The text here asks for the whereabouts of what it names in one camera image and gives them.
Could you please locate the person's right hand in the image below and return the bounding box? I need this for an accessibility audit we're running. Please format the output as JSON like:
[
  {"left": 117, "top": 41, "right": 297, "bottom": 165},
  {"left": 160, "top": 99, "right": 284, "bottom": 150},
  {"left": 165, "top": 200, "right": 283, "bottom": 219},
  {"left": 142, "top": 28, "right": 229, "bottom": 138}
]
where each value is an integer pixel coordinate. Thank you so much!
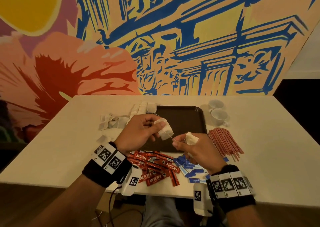
[{"left": 172, "top": 132, "right": 228, "bottom": 175}]

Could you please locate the person's left hand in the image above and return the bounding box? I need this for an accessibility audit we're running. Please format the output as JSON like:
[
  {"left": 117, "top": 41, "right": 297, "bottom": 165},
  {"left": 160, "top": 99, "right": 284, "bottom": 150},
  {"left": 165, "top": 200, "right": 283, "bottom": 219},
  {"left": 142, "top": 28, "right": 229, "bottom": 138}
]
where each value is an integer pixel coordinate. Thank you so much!
[{"left": 114, "top": 113, "right": 166, "bottom": 155}]

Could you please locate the pile of blue sugar sachets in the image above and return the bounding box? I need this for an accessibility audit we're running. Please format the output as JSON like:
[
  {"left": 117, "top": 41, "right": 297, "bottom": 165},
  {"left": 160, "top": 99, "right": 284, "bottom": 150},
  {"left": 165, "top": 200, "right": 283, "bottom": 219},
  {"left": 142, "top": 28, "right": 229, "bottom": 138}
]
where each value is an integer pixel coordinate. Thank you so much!
[{"left": 172, "top": 154, "right": 230, "bottom": 185}]

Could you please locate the row of tea bags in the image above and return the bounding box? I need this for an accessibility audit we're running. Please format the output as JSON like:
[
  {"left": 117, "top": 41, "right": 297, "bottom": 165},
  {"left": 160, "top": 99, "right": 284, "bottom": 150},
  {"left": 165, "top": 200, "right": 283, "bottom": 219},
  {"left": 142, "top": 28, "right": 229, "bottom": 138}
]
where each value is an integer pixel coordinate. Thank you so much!
[{"left": 129, "top": 101, "right": 158, "bottom": 117}]

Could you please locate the bundle of red stir sticks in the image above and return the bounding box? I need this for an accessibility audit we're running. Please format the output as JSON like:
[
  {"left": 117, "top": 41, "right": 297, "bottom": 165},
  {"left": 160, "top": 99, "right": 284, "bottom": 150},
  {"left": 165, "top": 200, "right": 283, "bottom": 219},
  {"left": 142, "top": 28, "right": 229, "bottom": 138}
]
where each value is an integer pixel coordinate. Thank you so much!
[{"left": 207, "top": 127, "right": 245, "bottom": 162}]

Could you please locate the pile of white tea bags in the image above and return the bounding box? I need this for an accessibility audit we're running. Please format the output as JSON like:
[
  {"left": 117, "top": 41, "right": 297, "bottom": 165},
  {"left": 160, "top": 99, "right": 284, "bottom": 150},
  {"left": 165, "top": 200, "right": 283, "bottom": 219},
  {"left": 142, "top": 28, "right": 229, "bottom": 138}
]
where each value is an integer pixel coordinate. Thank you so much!
[{"left": 97, "top": 113, "right": 132, "bottom": 131}]

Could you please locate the pile of red Nescafe sachets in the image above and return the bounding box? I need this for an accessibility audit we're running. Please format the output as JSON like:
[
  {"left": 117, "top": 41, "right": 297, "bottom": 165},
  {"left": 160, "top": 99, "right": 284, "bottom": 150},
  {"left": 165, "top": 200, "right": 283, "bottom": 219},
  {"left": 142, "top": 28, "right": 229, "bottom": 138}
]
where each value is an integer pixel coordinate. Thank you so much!
[{"left": 125, "top": 150, "right": 182, "bottom": 187}]

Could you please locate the dark brown tray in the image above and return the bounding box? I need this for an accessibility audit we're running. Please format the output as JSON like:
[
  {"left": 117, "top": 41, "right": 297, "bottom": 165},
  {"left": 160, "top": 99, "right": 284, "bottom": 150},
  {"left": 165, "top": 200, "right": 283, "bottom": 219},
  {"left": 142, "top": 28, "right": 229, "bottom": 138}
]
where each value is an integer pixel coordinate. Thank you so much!
[{"left": 139, "top": 105, "right": 208, "bottom": 153}]

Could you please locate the person's right forearm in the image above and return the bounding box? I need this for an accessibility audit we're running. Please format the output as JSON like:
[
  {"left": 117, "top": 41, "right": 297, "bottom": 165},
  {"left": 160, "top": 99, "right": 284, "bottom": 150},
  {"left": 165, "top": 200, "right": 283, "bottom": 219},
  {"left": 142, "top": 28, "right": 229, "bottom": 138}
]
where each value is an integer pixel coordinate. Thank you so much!
[{"left": 227, "top": 204, "right": 266, "bottom": 227}]

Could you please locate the person's left forearm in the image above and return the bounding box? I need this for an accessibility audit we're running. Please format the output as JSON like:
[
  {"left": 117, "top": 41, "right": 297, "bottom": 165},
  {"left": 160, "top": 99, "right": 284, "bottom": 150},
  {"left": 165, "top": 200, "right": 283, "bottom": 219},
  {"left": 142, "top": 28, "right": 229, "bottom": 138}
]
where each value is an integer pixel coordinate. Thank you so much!
[{"left": 27, "top": 174, "right": 108, "bottom": 227}]

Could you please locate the small white cup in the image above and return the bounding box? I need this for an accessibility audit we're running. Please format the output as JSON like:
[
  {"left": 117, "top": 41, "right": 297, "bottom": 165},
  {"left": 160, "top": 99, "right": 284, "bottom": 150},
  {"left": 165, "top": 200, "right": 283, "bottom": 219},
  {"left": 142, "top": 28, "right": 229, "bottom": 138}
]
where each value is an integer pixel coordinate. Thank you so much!
[
  {"left": 207, "top": 99, "right": 227, "bottom": 111},
  {"left": 210, "top": 108, "right": 231, "bottom": 125}
]

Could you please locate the black left wristband with markers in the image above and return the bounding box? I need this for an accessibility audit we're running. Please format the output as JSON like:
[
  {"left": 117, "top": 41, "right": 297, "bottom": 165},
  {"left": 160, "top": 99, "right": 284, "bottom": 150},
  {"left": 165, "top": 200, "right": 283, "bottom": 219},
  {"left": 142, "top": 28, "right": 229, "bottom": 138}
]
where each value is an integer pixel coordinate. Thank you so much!
[{"left": 81, "top": 141, "right": 134, "bottom": 188}]

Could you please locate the black wristband with markers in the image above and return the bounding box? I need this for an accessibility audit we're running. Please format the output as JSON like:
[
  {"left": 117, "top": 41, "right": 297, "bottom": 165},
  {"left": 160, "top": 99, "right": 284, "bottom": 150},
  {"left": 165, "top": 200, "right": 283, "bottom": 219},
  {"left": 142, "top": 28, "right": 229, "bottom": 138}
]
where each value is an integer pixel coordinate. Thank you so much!
[
  {"left": 81, "top": 141, "right": 134, "bottom": 188},
  {"left": 206, "top": 164, "right": 257, "bottom": 214}
]

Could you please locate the black right wristband with markers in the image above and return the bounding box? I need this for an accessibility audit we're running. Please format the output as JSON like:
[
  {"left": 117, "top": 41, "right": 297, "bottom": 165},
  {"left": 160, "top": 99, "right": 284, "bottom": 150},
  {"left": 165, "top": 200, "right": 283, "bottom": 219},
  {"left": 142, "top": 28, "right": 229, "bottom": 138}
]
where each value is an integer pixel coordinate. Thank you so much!
[{"left": 206, "top": 164, "right": 257, "bottom": 214}]

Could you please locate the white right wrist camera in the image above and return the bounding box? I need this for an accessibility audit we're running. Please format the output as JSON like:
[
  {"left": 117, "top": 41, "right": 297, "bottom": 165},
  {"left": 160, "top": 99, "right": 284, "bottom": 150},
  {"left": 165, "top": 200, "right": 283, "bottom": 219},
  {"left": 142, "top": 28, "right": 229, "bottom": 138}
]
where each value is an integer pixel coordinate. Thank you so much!
[{"left": 192, "top": 182, "right": 213, "bottom": 217}]

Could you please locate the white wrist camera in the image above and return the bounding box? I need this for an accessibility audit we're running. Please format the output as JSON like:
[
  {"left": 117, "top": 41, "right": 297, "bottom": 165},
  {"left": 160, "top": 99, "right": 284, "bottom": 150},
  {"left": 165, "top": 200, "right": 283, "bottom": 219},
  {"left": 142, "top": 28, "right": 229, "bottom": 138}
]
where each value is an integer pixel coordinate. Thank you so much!
[
  {"left": 192, "top": 182, "right": 213, "bottom": 217},
  {"left": 120, "top": 164, "right": 144, "bottom": 197}
]

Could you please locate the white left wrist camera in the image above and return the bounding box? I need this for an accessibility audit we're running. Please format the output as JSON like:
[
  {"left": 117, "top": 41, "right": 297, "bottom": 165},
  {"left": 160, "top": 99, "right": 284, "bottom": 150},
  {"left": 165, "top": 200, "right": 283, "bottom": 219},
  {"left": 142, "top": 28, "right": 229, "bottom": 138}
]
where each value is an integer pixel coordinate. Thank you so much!
[{"left": 120, "top": 164, "right": 144, "bottom": 197}]

